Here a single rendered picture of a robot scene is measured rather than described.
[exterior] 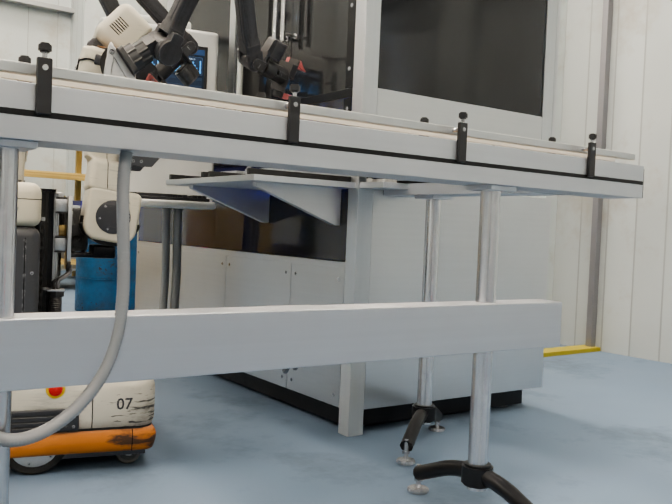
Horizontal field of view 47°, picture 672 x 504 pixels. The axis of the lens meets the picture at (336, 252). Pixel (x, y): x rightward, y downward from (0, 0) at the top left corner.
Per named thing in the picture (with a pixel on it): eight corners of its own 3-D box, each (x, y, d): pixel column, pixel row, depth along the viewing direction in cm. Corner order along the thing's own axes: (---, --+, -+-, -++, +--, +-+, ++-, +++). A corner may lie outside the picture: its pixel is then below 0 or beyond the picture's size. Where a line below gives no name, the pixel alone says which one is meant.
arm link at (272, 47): (236, 58, 256) (250, 67, 251) (252, 26, 254) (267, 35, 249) (262, 70, 265) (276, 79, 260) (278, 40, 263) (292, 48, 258)
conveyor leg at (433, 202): (424, 418, 268) (434, 196, 266) (442, 424, 261) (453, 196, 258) (404, 421, 263) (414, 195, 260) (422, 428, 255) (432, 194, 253)
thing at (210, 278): (285, 339, 494) (290, 200, 492) (540, 408, 325) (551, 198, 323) (132, 347, 437) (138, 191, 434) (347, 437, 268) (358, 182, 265)
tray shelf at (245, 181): (272, 192, 328) (273, 187, 328) (374, 189, 271) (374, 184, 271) (165, 184, 301) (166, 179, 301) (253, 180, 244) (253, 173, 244)
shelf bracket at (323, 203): (335, 225, 276) (336, 188, 276) (340, 225, 274) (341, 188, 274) (251, 221, 257) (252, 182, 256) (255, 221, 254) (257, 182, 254)
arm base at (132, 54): (112, 55, 232) (116, 47, 221) (135, 41, 234) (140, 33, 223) (129, 80, 234) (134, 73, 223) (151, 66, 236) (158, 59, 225)
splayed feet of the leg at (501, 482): (421, 486, 220) (423, 437, 220) (565, 550, 179) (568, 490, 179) (399, 490, 215) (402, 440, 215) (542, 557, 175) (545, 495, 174)
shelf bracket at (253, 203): (265, 222, 317) (266, 190, 317) (268, 222, 315) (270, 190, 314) (188, 219, 298) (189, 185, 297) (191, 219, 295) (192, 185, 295)
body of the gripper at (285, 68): (273, 89, 270) (259, 82, 265) (283, 61, 269) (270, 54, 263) (286, 93, 267) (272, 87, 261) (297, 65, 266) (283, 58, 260)
